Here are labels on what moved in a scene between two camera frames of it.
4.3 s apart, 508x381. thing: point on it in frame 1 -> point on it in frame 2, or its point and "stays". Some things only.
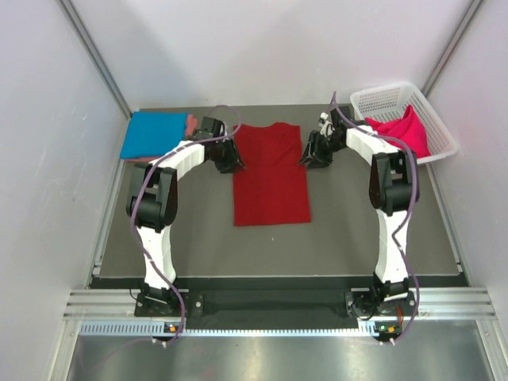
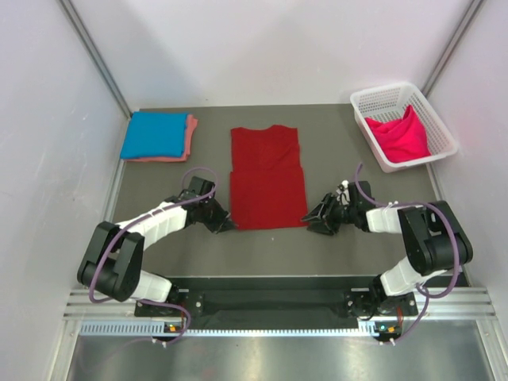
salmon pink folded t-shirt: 190,127 stays
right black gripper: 313,153 -> 327,225
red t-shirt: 271,187 stays
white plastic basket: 389,101 stays
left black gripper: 232,159 -> 221,223
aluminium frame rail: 429,306 stays
